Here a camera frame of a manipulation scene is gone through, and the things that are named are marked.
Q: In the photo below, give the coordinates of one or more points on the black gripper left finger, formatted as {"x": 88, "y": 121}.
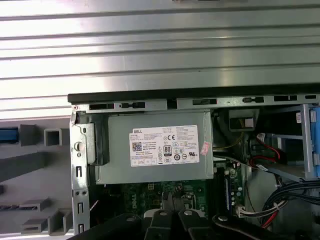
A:
{"x": 160, "y": 226}

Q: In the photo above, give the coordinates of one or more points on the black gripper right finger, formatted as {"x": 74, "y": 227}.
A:
{"x": 192, "y": 225}

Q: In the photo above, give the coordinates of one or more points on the hard disk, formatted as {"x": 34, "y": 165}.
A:
{"x": 8, "y": 135}

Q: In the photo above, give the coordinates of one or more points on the CPU socket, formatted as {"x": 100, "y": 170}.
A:
{"x": 172, "y": 200}

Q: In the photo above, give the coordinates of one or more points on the green motherboard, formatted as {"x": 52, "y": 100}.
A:
{"x": 195, "y": 187}

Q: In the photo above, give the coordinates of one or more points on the RAM stick in slot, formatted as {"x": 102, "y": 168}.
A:
{"x": 227, "y": 192}

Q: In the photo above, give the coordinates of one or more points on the empty black RAM slot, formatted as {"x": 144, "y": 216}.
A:
{"x": 219, "y": 182}

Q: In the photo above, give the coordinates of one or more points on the grey power supply unit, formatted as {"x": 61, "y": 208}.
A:
{"x": 120, "y": 172}

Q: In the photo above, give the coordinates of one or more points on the black open PC case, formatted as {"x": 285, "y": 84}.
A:
{"x": 80, "y": 160}

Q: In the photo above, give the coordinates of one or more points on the grey parts rack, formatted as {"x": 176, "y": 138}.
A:
{"x": 57, "y": 180}

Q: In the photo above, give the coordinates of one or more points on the metal drive cage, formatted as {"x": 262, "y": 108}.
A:
{"x": 307, "y": 140}

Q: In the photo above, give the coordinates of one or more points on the blue plastic drive latch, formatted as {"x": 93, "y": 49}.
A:
{"x": 317, "y": 140}

